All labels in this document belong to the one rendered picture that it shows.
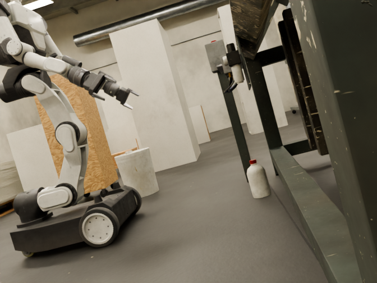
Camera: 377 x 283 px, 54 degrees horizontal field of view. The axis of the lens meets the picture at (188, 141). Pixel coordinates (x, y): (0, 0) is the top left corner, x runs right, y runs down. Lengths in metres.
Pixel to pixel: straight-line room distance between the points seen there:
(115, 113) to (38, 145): 1.84
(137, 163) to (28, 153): 2.30
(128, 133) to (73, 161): 4.18
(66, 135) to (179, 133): 2.48
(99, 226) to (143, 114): 2.70
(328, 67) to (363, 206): 0.11
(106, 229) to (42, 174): 3.11
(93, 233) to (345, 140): 1.76
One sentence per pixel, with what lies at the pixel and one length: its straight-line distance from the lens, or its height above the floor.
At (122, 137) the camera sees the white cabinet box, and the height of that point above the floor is 0.52.
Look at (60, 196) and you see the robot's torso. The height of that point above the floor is 0.29.
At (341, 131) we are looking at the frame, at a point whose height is 0.46.
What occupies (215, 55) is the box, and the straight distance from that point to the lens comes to 2.40.
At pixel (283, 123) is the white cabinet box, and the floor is 0.05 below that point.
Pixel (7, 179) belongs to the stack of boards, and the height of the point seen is 0.40.
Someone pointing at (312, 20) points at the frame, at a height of 0.55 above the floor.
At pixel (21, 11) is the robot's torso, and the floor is 1.30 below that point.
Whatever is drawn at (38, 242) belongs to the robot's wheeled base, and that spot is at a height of 0.09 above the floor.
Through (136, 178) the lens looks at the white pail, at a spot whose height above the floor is 0.16.
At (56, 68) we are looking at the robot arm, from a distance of 1.91.
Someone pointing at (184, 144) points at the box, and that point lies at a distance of 4.44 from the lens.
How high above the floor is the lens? 0.50
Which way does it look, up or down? 3 degrees down
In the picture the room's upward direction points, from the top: 16 degrees counter-clockwise
